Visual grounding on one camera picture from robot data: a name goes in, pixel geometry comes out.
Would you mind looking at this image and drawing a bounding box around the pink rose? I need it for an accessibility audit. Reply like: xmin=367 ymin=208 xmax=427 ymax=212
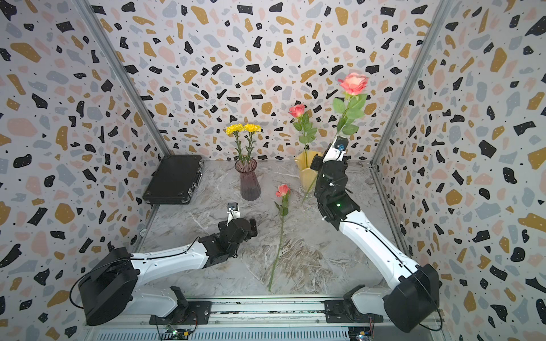
xmin=301 ymin=71 xmax=370 ymax=203
xmin=289 ymin=104 xmax=318 ymax=168
xmin=267 ymin=184 xmax=291 ymax=293

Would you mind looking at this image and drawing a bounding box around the yellow carnation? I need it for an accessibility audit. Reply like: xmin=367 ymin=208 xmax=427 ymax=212
xmin=226 ymin=124 xmax=245 ymax=164
xmin=244 ymin=124 xmax=262 ymax=163

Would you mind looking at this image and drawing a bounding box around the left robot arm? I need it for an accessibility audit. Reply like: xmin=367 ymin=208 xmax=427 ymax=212
xmin=77 ymin=217 xmax=257 ymax=326

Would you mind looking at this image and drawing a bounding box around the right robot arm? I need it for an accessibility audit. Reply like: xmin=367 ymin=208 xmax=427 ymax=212
xmin=311 ymin=156 xmax=439 ymax=332

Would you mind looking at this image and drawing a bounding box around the yellow fluted glass vase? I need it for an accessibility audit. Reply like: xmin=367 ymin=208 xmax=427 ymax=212
xmin=294 ymin=150 xmax=323 ymax=193

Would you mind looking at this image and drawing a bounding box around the purple ribbed glass vase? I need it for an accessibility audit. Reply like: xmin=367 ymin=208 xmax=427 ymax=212
xmin=235 ymin=159 xmax=261 ymax=201

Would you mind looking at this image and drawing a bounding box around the black briefcase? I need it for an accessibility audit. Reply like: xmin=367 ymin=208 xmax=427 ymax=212
xmin=143 ymin=155 xmax=203 ymax=205

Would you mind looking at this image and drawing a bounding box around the green circuit board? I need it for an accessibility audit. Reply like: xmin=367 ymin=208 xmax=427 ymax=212
xmin=162 ymin=325 xmax=195 ymax=340

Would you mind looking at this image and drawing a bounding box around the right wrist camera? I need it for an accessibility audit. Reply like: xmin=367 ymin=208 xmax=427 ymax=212
xmin=323 ymin=136 xmax=349 ymax=163

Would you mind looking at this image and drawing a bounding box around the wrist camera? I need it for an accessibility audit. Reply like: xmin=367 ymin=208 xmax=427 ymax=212
xmin=227 ymin=203 xmax=240 ymax=223
xmin=323 ymin=136 xmax=349 ymax=163

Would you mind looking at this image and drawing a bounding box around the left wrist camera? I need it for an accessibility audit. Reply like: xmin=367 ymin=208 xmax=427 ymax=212
xmin=227 ymin=203 xmax=240 ymax=223

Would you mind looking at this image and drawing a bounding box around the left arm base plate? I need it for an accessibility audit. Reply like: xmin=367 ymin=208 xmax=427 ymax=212
xmin=149 ymin=301 xmax=213 ymax=326

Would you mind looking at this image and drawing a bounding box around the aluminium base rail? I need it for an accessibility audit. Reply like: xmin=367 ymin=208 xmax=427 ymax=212
xmin=81 ymin=296 xmax=449 ymax=340

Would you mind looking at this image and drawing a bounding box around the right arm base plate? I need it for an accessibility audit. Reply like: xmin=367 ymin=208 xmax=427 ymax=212
xmin=324 ymin=300 xmax=384 ymax=324

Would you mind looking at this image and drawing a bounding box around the aluminium right corner post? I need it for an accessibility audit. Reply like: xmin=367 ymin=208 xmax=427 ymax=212
xmin=370 ymin=0 xmax=453 ymax=168

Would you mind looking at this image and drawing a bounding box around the aluminium corner post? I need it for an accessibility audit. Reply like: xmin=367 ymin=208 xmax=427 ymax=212
xmin=370 ymin=0 xmax=453 ymax=168
xmin=72 ymin=0 xmax=171 ymax=156

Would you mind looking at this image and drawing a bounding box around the aluminium left corner post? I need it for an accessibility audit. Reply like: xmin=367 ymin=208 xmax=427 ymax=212
xmin=72 ymin=0 xmax=171 ymax=156

